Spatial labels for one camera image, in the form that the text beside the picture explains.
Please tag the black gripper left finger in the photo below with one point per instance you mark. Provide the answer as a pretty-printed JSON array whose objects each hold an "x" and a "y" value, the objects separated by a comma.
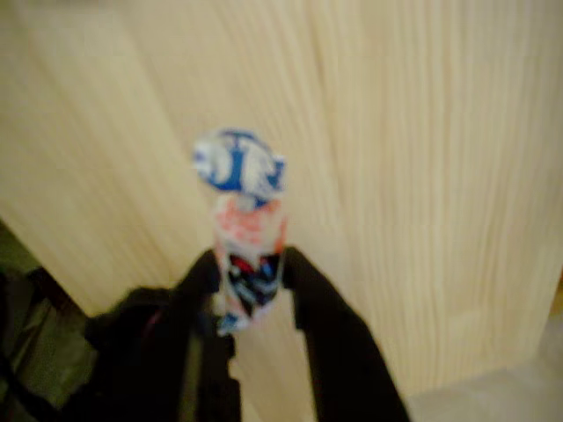
[{"x": 167, "y": 351}]

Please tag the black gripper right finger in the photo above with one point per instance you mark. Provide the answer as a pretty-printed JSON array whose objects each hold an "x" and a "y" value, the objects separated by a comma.
[{"x": 343, "y": 360}]

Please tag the candy blue red white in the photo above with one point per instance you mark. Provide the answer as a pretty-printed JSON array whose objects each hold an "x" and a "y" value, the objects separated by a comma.
[{"x": 246, "y": 228}]

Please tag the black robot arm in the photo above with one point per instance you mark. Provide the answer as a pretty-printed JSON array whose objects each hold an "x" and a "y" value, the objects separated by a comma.
[{"x": 220, "y": 387}]

